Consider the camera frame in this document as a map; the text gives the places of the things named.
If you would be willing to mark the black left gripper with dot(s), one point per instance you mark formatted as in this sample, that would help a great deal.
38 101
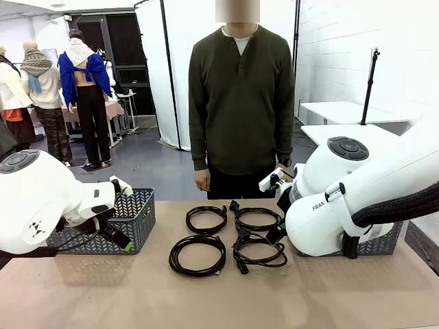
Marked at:
96 224

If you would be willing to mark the person in green sweater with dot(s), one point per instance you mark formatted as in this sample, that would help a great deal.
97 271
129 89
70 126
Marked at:
240 103

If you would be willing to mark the mannequin with blue jacket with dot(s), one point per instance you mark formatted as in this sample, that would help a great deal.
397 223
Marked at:
85 75

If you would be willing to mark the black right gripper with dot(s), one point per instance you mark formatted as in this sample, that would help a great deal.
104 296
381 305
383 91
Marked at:
284 200

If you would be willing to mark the long white table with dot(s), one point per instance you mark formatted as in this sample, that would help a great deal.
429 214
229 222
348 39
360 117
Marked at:
343 111

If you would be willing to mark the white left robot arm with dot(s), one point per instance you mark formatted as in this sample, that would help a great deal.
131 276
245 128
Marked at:
34 198

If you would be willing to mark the mannequin with white coat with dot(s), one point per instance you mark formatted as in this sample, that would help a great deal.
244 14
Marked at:
10 89

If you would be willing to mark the white dress form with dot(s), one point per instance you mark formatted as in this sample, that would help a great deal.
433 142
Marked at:
109 72

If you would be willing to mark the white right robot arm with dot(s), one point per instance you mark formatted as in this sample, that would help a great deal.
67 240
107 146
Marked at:
343 212

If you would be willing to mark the black tripod stand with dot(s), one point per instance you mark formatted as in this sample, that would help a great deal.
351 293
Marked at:
369 89

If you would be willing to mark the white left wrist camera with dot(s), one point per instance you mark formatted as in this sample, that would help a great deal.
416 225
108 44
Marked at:
123 186

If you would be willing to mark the grey plastic mesh basket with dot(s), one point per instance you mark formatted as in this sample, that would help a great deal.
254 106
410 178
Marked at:
137 219
377 245

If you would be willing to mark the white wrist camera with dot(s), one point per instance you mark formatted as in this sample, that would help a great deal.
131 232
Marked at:
269 183
123 186

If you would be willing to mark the person's right forearm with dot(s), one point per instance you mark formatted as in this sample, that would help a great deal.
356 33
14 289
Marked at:
199 144

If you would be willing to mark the narrow white backdrop panel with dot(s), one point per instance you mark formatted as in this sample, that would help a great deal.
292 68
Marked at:
154 68

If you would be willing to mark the wide white backdrop panel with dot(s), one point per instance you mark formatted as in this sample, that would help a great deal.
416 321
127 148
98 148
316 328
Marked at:
192 20

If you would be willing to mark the table with pink cloth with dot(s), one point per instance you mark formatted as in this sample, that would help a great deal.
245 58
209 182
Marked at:
115 109

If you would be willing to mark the mannequin with patterned scarf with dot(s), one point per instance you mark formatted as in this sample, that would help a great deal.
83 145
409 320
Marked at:
44 85

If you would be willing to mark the person's left forearm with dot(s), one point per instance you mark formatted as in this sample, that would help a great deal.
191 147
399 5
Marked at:
284 137

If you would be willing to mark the small white desk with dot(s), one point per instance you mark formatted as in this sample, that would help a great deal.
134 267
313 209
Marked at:
128 99

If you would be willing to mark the black backdrop stand pole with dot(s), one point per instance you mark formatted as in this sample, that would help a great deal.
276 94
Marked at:
297 27

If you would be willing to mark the black wristwatch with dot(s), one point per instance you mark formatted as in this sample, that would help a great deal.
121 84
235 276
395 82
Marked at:
284 162

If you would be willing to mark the person's right hand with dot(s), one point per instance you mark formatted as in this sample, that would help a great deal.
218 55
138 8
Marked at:
202 180

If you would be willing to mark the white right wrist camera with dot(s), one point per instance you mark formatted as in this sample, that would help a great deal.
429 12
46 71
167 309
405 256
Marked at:
269 183

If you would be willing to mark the black mesh double door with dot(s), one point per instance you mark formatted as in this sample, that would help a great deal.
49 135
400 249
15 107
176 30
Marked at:
127 51

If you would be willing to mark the person's left hand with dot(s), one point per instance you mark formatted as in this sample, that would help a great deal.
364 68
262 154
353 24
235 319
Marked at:
284 170

